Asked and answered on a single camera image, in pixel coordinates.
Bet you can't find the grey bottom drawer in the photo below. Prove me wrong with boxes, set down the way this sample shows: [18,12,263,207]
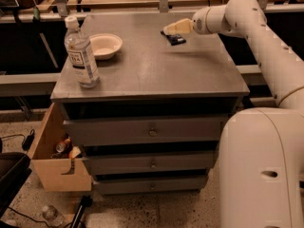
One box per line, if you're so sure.
[95,176,207,195]

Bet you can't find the wooden crate on floor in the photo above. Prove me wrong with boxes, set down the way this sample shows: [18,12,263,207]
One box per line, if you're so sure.
[28,104,91,192]

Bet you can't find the grey top drawer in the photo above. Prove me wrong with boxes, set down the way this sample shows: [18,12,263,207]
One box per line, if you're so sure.
[64,114,228,146]

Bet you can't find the white paper bowl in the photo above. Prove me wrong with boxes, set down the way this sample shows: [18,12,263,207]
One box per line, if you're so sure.
[90,33,123,60]

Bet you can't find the plastic bottle on floor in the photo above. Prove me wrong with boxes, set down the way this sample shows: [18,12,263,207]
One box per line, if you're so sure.
[42,205,65,228]

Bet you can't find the grey drawer cabinet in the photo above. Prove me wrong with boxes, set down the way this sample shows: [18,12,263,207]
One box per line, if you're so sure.
[51,13,249,185]

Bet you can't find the black tripod leg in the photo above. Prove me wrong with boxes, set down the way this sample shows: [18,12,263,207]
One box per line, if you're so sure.
[69,196,93,228]

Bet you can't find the bottles inside wooden crate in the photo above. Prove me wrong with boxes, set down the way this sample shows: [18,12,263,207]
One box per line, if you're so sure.
[50,138,81,159]

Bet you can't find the grey middle drawer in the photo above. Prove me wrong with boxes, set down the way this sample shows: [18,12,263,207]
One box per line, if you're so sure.
[83,150,215,175]

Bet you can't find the black office chair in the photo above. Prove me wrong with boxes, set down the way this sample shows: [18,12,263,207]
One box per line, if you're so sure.
[0,141,31,218]

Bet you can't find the clear plastic water bottle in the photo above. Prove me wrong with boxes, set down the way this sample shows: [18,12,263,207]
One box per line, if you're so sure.
[65,15,100,88]

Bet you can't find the black power adapter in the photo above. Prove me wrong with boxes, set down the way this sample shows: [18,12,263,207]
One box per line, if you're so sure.
[22,129,35,151]

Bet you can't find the dark blue rxbar wrapper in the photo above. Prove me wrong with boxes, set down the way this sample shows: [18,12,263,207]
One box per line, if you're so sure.
[161,30,186,46]

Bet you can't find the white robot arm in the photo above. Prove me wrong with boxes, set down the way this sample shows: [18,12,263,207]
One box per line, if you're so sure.
[163,0,304,228]

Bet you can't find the grey drawer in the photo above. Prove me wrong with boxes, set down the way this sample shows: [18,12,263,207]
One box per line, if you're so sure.
[83,150,215,175]
[95,176,207,195]
[64,114,228,146]

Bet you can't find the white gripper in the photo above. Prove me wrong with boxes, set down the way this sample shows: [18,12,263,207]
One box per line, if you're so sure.
[163,10,208,35]

